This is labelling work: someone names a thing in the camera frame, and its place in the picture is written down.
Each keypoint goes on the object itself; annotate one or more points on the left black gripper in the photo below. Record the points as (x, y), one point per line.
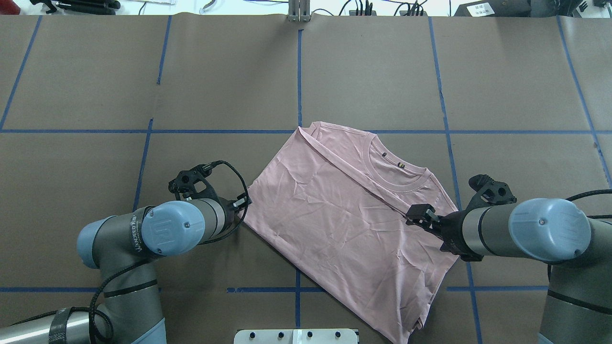
(231, 213)

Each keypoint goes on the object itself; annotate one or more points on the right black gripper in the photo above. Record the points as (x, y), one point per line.
(451, 233)

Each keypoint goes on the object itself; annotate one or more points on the pink Snoopy t-shirt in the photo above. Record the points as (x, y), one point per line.
(333, 202)

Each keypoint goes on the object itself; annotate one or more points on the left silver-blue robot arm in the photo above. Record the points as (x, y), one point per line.
(126, 308)

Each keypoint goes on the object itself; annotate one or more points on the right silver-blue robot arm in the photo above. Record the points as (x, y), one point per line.
(550, 230)

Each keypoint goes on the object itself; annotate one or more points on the white mounting plate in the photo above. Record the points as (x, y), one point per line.
(297, 336)

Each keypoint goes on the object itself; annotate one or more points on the black equipment box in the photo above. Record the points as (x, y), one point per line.
(520, 8)

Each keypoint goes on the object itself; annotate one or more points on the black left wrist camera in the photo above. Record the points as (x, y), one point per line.
(192, 184)

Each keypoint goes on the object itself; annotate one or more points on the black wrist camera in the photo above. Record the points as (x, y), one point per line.
(192, 184)
(489, 192)

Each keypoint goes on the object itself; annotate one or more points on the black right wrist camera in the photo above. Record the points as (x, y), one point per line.
(489, 192)

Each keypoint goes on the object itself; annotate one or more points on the aluminium frame post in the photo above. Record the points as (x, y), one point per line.
(299, 11)

